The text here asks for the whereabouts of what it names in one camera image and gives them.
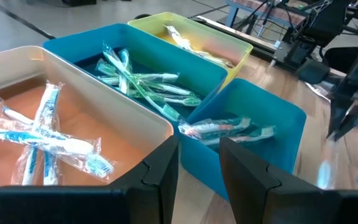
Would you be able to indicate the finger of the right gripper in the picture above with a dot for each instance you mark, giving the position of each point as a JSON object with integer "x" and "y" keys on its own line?
{"x": 336, "y": 115}
{"x": 357, "y": 119}

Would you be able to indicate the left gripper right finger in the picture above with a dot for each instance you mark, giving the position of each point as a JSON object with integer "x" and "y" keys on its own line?
{"x": 291, "y": 205}

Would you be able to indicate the yellow plastic bin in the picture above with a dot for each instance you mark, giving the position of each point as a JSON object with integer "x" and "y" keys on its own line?
{"x": 216, "y": 40}

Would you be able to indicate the large teal plastic bin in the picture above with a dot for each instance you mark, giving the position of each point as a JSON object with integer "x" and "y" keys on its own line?
{"x": 154, "y": 53}

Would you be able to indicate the orange plastic bin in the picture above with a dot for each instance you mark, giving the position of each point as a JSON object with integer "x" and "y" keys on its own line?
{"x": 104, "y": 102}

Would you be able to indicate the red toothbrush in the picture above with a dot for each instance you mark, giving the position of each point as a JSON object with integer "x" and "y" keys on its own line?
{"x": 216, "y": 127}

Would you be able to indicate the small teal plastic bin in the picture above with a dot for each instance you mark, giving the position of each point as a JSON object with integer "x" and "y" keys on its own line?
{"x": 253, "y": 102}

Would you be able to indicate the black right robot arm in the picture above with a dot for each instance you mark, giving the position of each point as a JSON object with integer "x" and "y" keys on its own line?
{"x": 322, "y": 28}

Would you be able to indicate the blue-grey metal table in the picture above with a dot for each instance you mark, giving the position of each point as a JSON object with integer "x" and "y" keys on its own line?
{"x": 232, "y": 14}

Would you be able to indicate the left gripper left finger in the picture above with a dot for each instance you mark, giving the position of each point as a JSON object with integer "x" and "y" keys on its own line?
{"x": 73, "y": 205}

